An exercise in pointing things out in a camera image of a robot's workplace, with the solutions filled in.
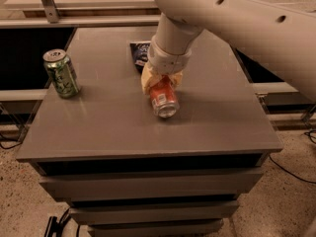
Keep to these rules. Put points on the blue chip bag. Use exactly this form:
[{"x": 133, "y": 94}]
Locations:
[{"x": 139, "y": 51}]

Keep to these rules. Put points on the metal railing frame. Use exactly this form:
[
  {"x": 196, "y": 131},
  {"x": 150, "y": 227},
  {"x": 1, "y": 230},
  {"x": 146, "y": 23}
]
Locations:
[{"x": 29, "y": 9}]

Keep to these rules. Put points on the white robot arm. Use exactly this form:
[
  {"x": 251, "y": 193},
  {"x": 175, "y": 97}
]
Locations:
[{"x": 281, "y": 39}]

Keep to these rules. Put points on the red coke can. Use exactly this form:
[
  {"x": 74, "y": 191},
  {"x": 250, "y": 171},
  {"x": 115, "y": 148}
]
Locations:
[{"x": 163, "y": 98}]

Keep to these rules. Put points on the green soda can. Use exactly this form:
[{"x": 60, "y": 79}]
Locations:
[{"x": 59, "y": 68}]

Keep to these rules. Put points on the grey drawer cabinet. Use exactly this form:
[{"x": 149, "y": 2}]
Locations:
[{"x": 125, "y": 172}]

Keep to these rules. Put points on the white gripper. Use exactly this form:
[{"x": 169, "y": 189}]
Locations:
[{"x": 167, "y": 62}]

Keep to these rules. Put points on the black device on floor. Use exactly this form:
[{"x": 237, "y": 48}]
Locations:
[{"x": 55, "y": 227}]

